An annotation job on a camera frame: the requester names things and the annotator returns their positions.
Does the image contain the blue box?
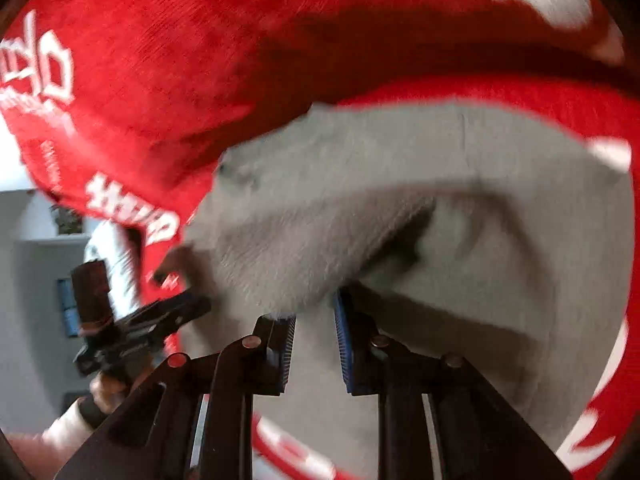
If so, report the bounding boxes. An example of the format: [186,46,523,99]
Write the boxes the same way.
[56,277,82,339]

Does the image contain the green potted plant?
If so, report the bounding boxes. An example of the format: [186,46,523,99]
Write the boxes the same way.
[49,203,86,237]

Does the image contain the white patterned pillow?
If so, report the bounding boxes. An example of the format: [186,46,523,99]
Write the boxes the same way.
[82,220,144,317]

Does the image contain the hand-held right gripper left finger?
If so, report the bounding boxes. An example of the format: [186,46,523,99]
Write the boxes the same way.
[55,314,297,480]

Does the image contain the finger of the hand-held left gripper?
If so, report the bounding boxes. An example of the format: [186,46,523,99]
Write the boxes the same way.
[120,291,212,342]

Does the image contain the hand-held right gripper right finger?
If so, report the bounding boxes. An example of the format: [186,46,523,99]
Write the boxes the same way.
[334,287,573,480]

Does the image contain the grey knit sweater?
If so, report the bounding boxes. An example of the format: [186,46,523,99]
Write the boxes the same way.
[152,101,636,480]

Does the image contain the person's left hand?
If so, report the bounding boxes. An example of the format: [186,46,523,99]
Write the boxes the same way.
[89,360,157,415]

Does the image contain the red printed sofa cover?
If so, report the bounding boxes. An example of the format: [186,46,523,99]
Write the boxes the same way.
[0,0,640,480]

